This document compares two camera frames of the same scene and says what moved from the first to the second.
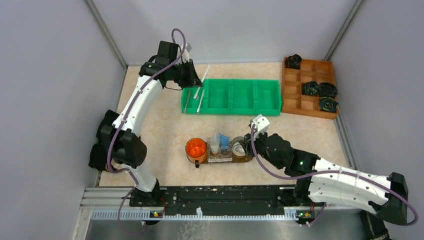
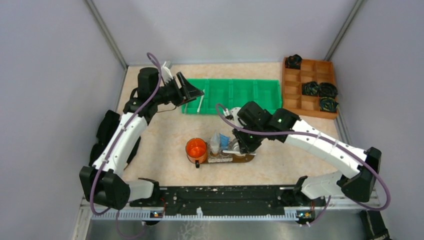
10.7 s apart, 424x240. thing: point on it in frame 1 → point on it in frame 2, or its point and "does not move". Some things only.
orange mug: x=196 y=152 does not move
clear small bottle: x=215 y=144 does not move
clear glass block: x=219 y=149 does not move
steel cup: x=238 y=149 does not move
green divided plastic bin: x=233 y=97 does not move
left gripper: x=192 y=76 → x=180 y=87
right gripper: x=252 y=144 → x=244 y=143
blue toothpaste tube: x=224 y=142 does not move
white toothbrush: x=200 y=86 → x=239 y=153
